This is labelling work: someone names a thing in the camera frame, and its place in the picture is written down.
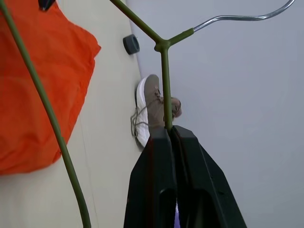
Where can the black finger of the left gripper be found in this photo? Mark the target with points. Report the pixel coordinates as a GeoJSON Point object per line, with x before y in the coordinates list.
{"type": "Point", "coordinates": [46, 3]}

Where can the purple and white tissue box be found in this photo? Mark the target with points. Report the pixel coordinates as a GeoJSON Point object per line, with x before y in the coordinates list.
{"type": "Point", "coordinates": [177, 216]}

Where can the taupe sneaker with white sole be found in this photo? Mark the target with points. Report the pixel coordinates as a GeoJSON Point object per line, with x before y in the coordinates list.
{"type": "Point", "coordinates": [152, 104]}

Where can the black round puck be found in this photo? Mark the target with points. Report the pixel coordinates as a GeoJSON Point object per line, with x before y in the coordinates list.
{"type": "Point", "coordinates": [131, 44]}

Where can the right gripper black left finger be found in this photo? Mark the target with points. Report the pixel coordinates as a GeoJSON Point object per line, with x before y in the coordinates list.
{"type": "Point", "coordinates": [149, 178]}

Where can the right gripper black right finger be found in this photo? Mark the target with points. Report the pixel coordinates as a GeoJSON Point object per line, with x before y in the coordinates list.
{"type": "Point", "coordinates": [204, 180]}

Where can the orange shorts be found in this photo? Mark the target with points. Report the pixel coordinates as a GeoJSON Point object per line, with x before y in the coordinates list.
{"type": "Point", "coordinates": [47, 83]}

